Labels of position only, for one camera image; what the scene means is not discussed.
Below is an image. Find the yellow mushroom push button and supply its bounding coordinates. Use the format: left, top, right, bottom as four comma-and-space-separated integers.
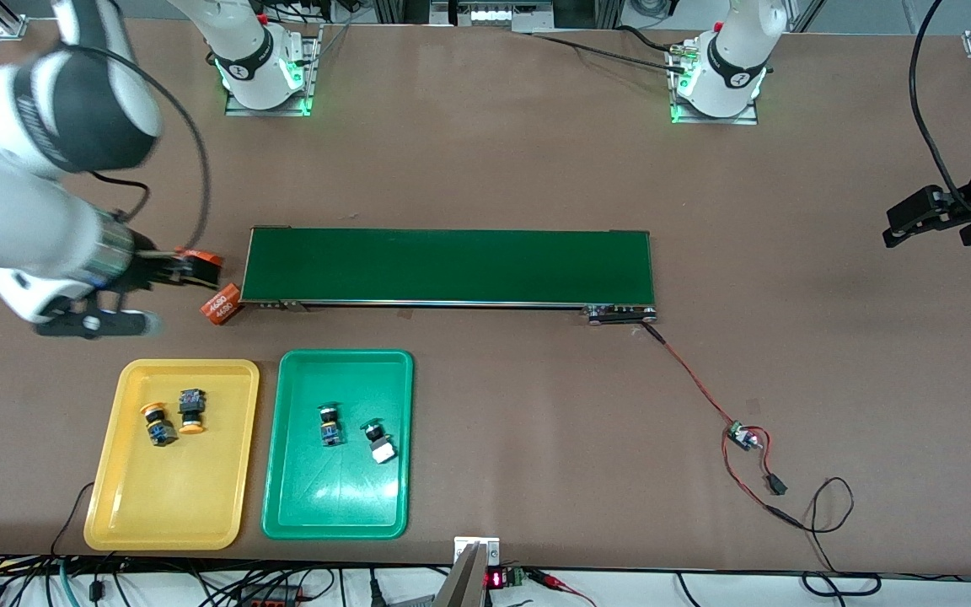
140, 402, 180, 449
177, 388, 207, 436

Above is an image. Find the green mushroom push button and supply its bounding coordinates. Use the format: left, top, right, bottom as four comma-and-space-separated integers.
318, 403, 346, 449
360, 418, 399, 465

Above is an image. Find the yellow plastic tray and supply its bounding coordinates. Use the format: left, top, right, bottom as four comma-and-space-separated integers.
83, 358, 260, 552

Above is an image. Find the green conveyor belt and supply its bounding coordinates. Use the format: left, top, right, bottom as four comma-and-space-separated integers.
239, 226, 659, 325

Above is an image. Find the green plastic tray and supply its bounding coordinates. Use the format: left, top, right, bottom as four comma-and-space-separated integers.
261, 349, 415, 540

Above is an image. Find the small speed controller board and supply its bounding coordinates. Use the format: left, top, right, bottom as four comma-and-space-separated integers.
725, 420, 766, 452

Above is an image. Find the orange power strip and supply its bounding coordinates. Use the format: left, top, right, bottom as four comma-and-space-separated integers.
237, 586, 305, 607

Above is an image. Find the white background device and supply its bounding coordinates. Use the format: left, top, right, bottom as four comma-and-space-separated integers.
431, 0, 554, 33

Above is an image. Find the grey aluminium profile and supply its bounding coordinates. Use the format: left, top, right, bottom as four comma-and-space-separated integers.
433, 544, 488, 607

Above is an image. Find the red clip lead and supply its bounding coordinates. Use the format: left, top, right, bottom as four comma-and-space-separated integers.
528, 569, 596, 607

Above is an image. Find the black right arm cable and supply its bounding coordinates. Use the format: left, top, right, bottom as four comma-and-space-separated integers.
64, 44, 213, 252

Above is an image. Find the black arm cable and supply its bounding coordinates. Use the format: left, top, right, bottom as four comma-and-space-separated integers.
64, 44, 213, 252
909, 0, 971, 222

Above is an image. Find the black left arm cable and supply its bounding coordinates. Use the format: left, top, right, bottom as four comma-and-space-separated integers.
909, 0, 971, 222

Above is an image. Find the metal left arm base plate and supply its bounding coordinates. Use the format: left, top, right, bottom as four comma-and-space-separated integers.
669, 38, 760, 126

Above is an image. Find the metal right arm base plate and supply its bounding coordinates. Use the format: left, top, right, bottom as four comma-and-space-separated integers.
224, 25, 322, 117

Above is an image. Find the black cable beside tray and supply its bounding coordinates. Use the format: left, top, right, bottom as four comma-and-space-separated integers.
51, 482, 97, 559

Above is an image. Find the red black plug cable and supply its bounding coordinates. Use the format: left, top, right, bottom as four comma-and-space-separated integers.
747, 424, 777, 481

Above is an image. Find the red black conveyor power cable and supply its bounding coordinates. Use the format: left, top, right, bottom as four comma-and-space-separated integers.
644, 323, 735, 427

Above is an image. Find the thin black cable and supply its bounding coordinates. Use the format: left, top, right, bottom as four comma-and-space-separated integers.
797, 476, 882, 598

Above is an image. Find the teal cable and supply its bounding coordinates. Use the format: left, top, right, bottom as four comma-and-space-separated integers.
56, 561, 82, 607

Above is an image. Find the red black supply cable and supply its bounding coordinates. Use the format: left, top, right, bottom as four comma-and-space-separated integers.
720, 438, 802, 528

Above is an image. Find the black table cable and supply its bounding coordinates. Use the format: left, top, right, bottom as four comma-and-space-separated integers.
532, 34, 676, 72

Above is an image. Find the white mounting bracket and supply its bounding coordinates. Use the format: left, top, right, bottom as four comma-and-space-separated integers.
454, 537, 502, 567

